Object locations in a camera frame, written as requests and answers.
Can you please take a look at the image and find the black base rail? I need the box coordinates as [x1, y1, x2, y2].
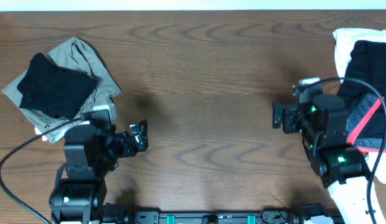
[101, 203, 344, 224]

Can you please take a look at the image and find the white shirt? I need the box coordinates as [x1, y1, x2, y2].
[332, 28, 386, 184]

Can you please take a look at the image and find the folded black garment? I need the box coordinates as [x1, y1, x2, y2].
[17, 53, 97, 120]

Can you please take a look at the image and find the white garment under khaki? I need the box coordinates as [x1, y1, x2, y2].
[34, 120, 91, 142]

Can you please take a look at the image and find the left black cable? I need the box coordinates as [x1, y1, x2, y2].
[0, 116, 85, 224]

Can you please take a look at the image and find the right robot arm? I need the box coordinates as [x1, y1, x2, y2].
[272, 95, 386, 223]

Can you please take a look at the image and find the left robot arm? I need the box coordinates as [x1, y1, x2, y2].
[49, 120, 148, 223]

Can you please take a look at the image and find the right black cable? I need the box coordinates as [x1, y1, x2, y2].
[294, 77, 386, 224]

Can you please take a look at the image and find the black leggings red waistband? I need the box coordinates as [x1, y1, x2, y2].
[337, 40, 386, 152]

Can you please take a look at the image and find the black cable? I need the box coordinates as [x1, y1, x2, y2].
[0, 116, 85, 224]
[294, 77, 386, 224]

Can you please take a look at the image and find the folded khaki garment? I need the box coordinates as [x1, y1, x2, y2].
[2, 37, 122, 143]

